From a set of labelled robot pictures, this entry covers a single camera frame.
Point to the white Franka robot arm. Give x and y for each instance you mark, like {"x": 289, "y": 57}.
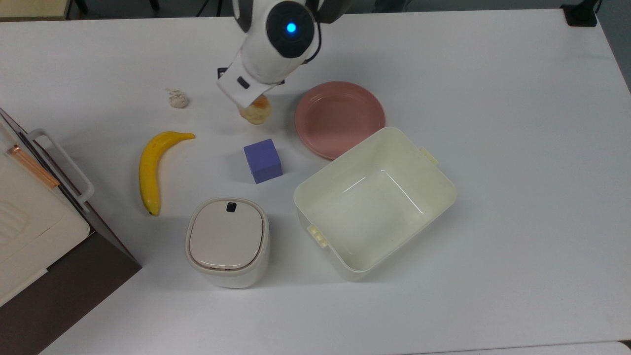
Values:
{"x": 281, "y": 44}

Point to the yellow toy banana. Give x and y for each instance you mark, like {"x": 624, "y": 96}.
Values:
{"x": 148, "y": 172}

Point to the dark brown drawer cabinet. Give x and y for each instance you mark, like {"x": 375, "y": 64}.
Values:
{"x": 74, "y": 291}

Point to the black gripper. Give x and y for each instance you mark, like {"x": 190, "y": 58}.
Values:
{"x": 241, "y": 86}

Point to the white plastic storage box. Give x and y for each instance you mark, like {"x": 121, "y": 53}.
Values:
{"x": 374, "y": 212}

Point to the crumpled white paper ball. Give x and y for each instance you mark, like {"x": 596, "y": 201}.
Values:
{"x": 178, "y": 100}

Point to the black table clamp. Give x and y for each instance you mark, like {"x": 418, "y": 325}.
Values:
{"x": 580, "y": 15}

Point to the wooden desk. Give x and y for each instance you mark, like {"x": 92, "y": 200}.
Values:
{"x": 29, "y": 7}

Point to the small white lidded bin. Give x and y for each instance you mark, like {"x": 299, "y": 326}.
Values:
{"x": 227, "y": 241}

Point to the pink round plate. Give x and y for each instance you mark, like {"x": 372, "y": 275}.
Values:
{"x": 335, "y": 118}

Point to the cream toy fridge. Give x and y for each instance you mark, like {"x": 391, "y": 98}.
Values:
{"x": 29, "y": 231}

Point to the purple foam cube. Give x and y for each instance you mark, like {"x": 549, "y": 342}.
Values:
{"x": 262, "y": 160}

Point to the golden bread piece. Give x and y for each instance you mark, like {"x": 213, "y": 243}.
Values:
{"x": 256, "y": 114}

